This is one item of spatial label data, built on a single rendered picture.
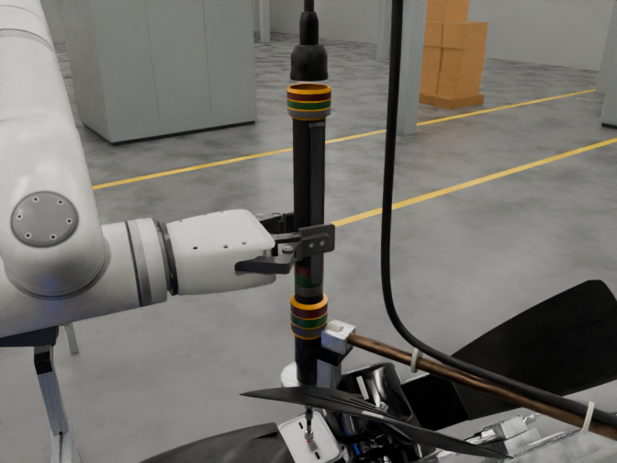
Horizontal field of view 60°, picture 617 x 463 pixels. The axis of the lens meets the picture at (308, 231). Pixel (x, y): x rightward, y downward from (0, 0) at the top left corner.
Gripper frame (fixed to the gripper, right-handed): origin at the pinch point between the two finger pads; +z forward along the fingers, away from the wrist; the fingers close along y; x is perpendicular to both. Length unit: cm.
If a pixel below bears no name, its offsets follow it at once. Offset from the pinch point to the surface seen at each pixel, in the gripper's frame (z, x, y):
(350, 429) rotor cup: 4.8, -28.6, 2.3
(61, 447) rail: -36, -64, -49
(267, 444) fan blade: -5.3, -30.8, -1.8
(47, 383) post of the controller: -36, -50, -52
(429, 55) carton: 507, -80, -689
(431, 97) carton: 498, -141, -663
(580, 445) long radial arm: 38, -36, 12
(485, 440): 28.3, -39.8, 2.9
